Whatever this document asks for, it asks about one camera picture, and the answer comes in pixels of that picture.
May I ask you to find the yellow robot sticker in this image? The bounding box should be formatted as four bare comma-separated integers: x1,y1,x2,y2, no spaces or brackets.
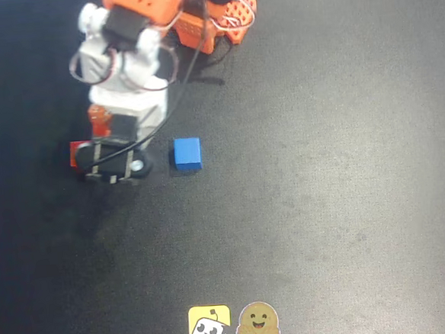
187,303,232,334

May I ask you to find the red cube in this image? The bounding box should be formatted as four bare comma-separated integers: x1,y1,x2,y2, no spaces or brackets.
68,140,91,175

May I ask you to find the blue cube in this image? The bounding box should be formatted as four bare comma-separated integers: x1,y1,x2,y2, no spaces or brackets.
171,136,203,172

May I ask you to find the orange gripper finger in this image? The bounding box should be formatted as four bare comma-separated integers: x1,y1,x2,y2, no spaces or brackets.
86,103,115,140

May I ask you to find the hugging face emoji sticker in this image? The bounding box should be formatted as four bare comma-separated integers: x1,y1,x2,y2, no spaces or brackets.
233,299,282,334

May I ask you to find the black cable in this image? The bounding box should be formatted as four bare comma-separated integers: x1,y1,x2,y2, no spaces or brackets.
76,0,223,170

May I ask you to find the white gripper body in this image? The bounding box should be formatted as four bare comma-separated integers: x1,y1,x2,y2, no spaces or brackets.
86,75,173,153

